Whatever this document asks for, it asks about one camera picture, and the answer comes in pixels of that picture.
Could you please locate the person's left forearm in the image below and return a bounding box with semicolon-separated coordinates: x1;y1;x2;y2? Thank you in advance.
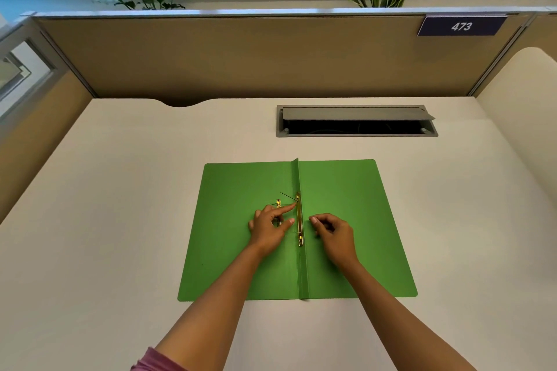
154;242;267;371

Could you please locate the pink sleeve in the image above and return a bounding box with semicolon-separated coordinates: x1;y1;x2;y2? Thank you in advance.
131;347;189;371

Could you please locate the beige side partition with glass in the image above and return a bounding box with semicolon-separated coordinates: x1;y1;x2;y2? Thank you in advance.
0;14;95;224

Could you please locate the person's right forearm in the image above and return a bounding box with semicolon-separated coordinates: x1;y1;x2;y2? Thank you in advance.
337;259;477;371

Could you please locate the beige desk partition panel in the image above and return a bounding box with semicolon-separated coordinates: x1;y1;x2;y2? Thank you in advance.
32;9;537;108

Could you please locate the gold metal fastener bar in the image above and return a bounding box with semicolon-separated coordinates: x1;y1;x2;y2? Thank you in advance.
280;191;304;248

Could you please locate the grey desk cable box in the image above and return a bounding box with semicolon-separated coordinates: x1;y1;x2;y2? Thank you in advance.
276;105;439;138

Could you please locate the dark blue number sign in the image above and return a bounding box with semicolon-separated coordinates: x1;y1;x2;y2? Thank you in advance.
417;15;508;37

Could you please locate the green paper file folder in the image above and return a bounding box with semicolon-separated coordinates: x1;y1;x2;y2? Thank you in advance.
178;158;418;302

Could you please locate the person's right hand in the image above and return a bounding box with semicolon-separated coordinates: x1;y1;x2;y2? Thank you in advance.
308;213;361;271

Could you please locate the white rounded side partition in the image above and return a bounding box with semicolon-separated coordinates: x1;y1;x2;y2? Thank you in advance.
472;47;557;195

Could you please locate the person's left hand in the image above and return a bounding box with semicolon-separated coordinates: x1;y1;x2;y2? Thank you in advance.
248;203;299;259

